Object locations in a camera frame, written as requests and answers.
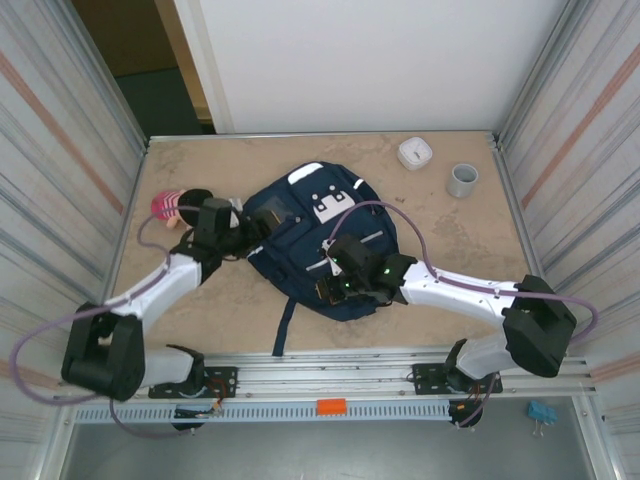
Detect navy blue backpack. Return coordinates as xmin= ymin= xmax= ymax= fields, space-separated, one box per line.
xmin=244 ymin=160 xmax=399 ymax=357

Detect grey cup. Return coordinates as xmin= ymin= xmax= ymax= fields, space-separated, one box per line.
xmin=447 ymin=163 xmax=480 ymax=200

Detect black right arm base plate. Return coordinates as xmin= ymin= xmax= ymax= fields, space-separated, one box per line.
xmin=410 ymin=362 xmax=504 ymax=396

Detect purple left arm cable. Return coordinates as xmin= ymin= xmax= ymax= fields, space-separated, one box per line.
xmin=9 ymin=205 xmax=236 ymax=440

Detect blue binder clip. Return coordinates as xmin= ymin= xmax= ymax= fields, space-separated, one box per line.
xmin=527 ymin=399 xmax=559 ymax=439

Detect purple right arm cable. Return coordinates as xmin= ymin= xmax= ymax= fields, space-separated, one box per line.
xmin=329 ymin=200 xmax=600 ymax=430

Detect grey slotted cable duct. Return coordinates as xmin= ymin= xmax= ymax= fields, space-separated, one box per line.
xmin=73 ymin=402 xmax=451 ymax=424

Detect aluminium mounting rail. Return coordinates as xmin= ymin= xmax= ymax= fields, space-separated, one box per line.
xmin=54 ymin=349 xmax=599 ymax=404

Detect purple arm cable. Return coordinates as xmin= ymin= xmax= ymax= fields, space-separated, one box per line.
xmin=329 ymin=200 xmax=600 ymax=430
xmin=9 ymin=205 xmax=236 ymax=440

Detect white door frame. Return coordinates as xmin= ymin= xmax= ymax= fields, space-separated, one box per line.
xmin=154 ymin=0 xmax=236 ymax=135

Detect aluminium enclosure post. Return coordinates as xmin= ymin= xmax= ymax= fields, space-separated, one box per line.
xmin=492 ymin=0 xmax=589 ymax=151
xmin=59 ymin=0 xmax=151 ymax=151

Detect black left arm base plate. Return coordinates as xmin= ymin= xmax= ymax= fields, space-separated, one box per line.
xmin=149 ymin=366 xmax=239 ymax=400

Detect pink striped plush doll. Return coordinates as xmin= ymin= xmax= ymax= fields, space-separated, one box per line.
xmin=151 ymin=188 xmax=214 ymax=231

